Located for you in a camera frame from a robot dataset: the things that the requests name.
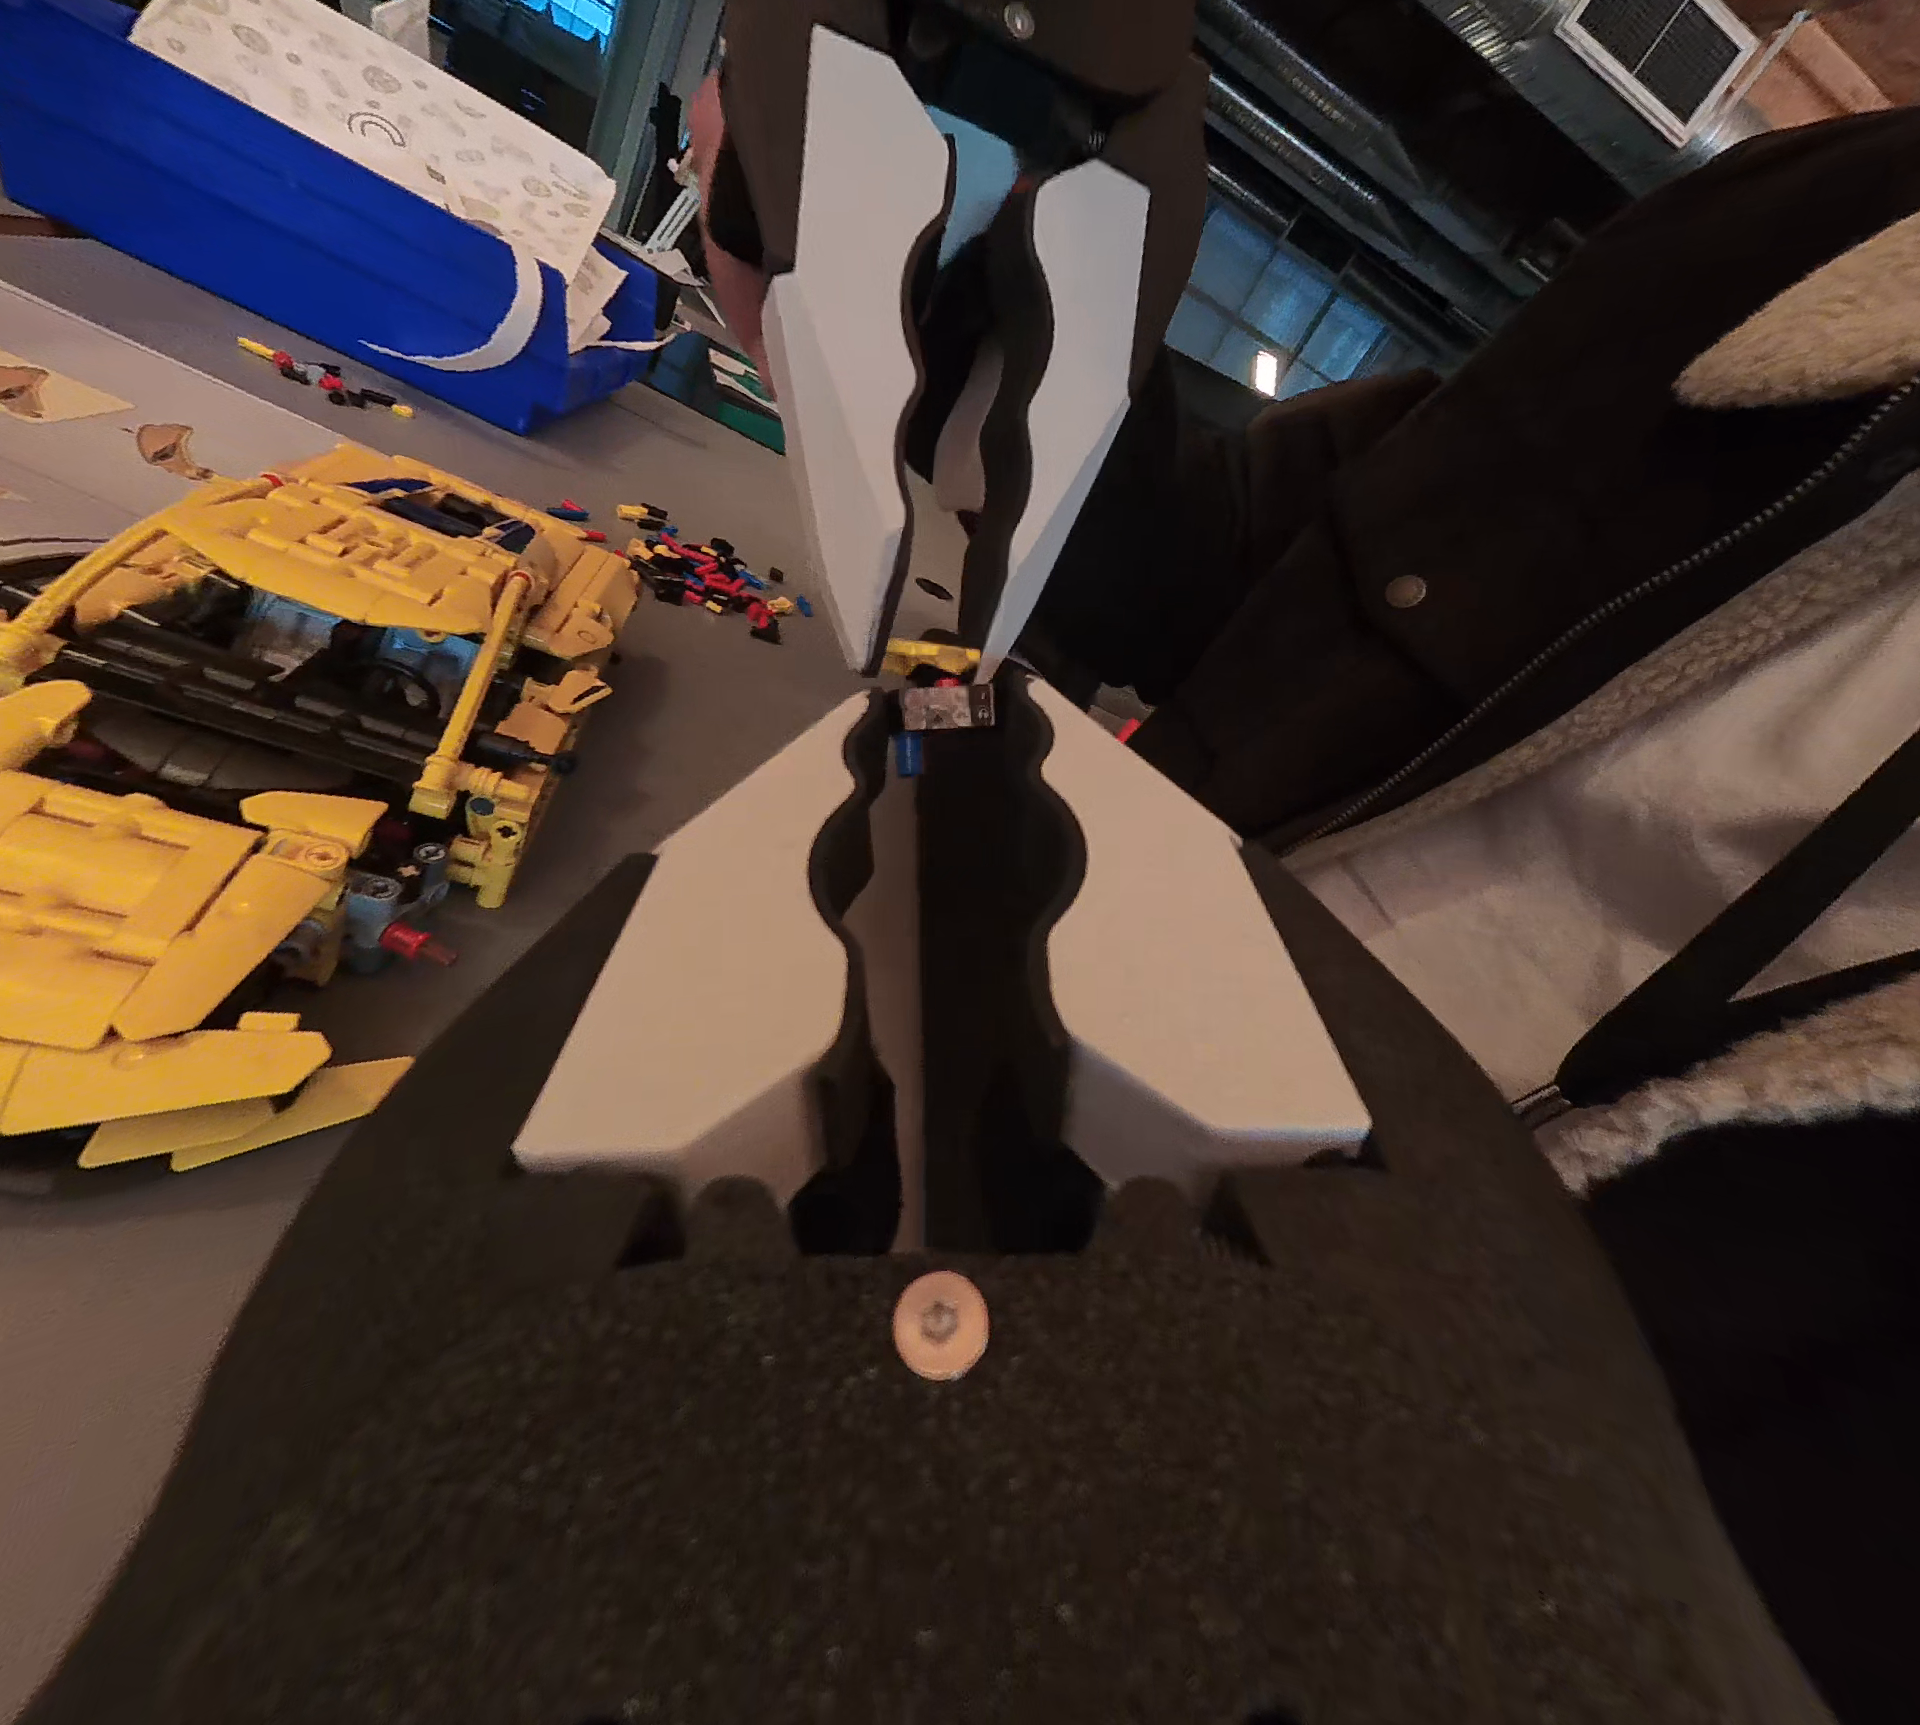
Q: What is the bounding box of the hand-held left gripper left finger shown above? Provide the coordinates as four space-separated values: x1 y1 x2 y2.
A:
511 690 888 1202

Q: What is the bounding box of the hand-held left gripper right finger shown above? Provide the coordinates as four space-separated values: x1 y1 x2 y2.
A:
1019 678 1373 1184

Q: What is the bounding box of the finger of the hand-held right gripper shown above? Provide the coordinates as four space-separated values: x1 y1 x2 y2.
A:
757 25 958 681
973 159 1158 684

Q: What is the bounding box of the black brick assembly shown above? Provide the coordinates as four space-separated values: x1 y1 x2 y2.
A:
895 678 1001 779

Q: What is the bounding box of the yellow toy brick car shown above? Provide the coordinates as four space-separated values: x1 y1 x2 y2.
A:
0 442 647 1175

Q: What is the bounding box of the person's right forearm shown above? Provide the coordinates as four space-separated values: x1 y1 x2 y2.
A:
1033 344 1441 722

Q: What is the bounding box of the grey desk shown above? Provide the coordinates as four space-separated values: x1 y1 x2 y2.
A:
0 232 902 1725

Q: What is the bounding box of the person's right hand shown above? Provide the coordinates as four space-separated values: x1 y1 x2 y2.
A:
683 73 785 386

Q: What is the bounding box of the teal tray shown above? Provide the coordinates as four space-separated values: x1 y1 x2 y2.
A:
701 327 792 454

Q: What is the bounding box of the pile of small coloured pins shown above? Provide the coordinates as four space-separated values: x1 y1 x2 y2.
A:
233 333 419 419
545 495 816 646

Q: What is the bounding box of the white curved paper strip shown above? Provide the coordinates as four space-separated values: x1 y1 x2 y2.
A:
360 241 552 374

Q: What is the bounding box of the person's white shirt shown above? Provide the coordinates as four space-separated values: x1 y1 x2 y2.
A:
1286 555 1920 1112

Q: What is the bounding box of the white printed paper bag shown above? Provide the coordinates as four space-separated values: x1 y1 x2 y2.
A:
128 0 619 339

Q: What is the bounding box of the blue plastic bin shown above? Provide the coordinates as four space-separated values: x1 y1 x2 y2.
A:
0 0 665 436

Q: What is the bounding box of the white air vent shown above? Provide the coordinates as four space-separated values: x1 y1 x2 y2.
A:
1555 0 1764 146

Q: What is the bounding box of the white parts instruction booklet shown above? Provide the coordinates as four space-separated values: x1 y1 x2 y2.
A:
0 349 219 484

